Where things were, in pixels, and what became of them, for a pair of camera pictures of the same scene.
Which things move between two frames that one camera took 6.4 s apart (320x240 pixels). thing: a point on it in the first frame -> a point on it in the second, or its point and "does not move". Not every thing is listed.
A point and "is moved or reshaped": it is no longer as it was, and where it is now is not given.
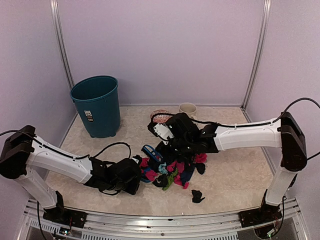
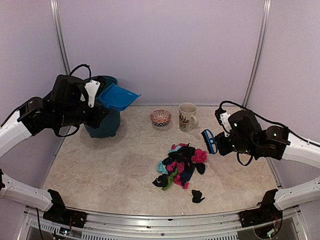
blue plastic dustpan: [143, 179] -> [118, 98]
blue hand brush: [150, 152] is moved or reshaped
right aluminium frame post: [258, 56] does not move
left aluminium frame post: [57, 21] does not move
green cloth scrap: [170, 178] does not move
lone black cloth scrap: [197, 195] does not move
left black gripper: [132, 189] -> [95, 119]
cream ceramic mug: [189, 108] does not move
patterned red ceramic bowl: [160, 118] does not move
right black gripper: [166, 154] -> [224, 149]
